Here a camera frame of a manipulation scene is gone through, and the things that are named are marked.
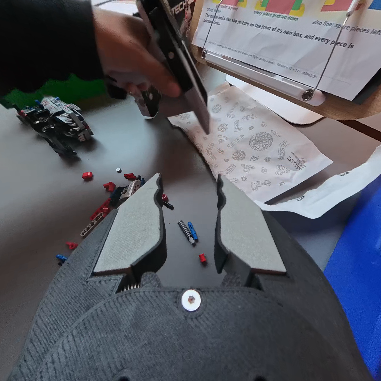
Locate plain white paper bag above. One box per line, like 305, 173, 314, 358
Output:
256, 146, 381, 219

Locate clear clip bar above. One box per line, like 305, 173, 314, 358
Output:
201, 49, 326, 106

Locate black lego set box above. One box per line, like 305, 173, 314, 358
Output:
162, 0, 197, 38

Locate red lego beam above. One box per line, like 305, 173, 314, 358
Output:
90, 199, 112, 221

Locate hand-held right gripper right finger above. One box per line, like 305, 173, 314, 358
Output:
214, 174, 287, 275

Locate black lego beam blue pins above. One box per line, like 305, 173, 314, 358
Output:
110, 186, 125, 207

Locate lego spring shock absorber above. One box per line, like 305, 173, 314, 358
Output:
178, 220, 196, 246

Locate printed paper bag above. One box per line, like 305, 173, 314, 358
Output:
168, 82, 334, 203

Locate person's left hand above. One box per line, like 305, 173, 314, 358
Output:
94, 9, 183, 99

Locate blue plastic bin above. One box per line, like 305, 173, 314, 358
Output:
324, 176, 381, 381

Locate light grey lego beam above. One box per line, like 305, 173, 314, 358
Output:
80, 213, 105, 237

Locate instruction sheet on stand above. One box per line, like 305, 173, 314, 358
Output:
188, 0, 381, 125

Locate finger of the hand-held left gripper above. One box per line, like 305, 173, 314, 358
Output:
186, 90, 212, 135

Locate printed instruction sheet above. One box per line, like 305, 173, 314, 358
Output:
192, 0, 381, 102

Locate black grey lego model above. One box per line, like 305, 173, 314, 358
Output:
16, 96, 94, 157

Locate green plastic bin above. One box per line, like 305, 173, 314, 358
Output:
0, 74, 108, 109

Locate person's left forearm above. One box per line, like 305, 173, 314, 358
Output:
0, 0, 103, 96

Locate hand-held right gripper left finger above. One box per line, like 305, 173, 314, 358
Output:
93, 173, 168, 276

